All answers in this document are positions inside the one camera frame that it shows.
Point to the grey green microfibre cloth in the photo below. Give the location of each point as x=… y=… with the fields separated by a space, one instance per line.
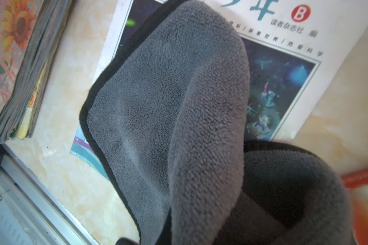
x=221 y=191

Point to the red black manga book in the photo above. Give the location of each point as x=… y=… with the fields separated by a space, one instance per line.
x=357 y=184

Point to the blue robot sunflower magazine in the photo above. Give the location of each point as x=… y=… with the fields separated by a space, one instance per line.
x=29 y=35

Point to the yellow Chinese history picture book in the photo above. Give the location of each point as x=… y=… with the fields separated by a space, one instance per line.
x=23 y=127

